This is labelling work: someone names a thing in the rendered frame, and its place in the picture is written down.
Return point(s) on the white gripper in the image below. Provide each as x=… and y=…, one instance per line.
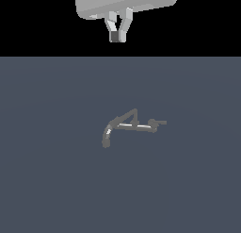
x=125, y=1

